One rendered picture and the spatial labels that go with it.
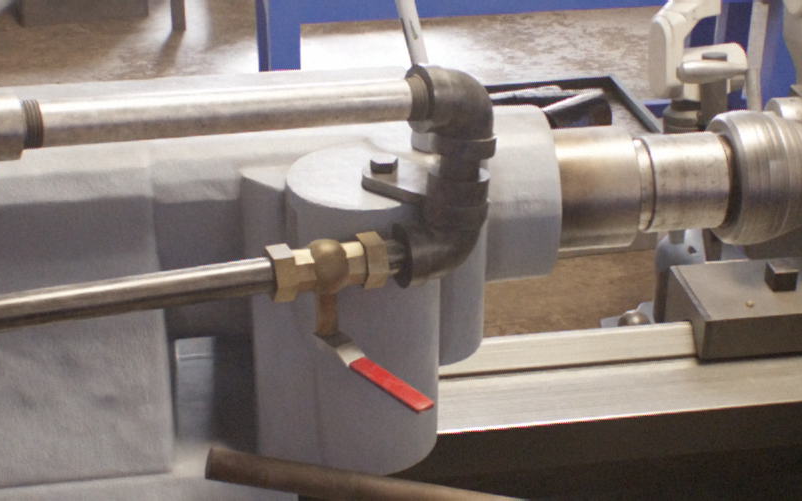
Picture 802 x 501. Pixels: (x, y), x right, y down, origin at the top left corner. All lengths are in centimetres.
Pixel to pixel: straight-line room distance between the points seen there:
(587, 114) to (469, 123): 238
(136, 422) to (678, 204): 36
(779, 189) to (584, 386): 33
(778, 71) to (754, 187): 205
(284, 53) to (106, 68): 161
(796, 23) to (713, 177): 111
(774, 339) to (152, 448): 60
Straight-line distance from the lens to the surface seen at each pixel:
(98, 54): 437
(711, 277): 128
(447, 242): 73
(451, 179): 72
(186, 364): 94
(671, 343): 124
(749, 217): 92
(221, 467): 74
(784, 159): 93
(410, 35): 81
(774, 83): 297
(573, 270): 308
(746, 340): 124
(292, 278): 71
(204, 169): 81
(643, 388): 119
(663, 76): 193
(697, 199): 92
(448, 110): 70
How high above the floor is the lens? 149
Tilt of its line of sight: 28 degrees down
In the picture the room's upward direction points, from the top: straight up
